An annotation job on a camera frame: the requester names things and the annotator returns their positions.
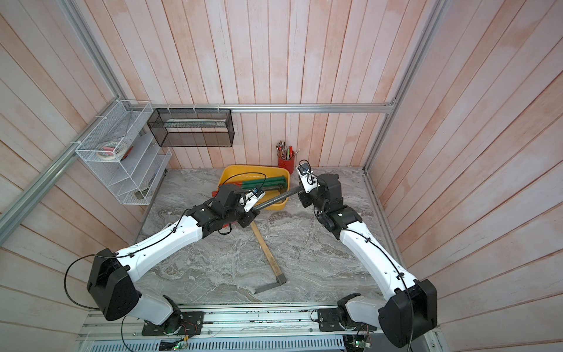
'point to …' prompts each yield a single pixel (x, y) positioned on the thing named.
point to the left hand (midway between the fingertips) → (252, 209)
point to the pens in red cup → (284, 152)
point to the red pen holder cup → (288, 164)
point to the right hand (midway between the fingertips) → (303, 179)
